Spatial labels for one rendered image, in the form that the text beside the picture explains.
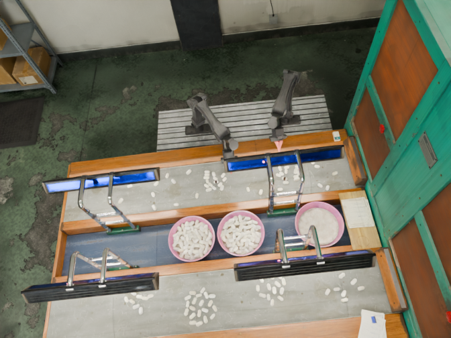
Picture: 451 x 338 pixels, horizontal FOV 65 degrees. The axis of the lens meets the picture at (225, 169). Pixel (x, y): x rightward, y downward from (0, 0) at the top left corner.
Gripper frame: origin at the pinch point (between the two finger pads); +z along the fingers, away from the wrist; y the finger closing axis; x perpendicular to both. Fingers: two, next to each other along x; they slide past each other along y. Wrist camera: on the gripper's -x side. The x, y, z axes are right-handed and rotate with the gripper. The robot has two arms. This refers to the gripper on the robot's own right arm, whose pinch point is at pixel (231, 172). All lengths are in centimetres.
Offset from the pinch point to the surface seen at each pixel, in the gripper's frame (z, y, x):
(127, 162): -11, -66, 17
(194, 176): 1.8, -23.5, 8.8
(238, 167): -8.2, 4.9, -26.4
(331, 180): 13, 59, -1
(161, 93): -54, -63, 156
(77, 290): 31, -74, -64
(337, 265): 33, 42, -64
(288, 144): -9.7, 38.1, 15.3
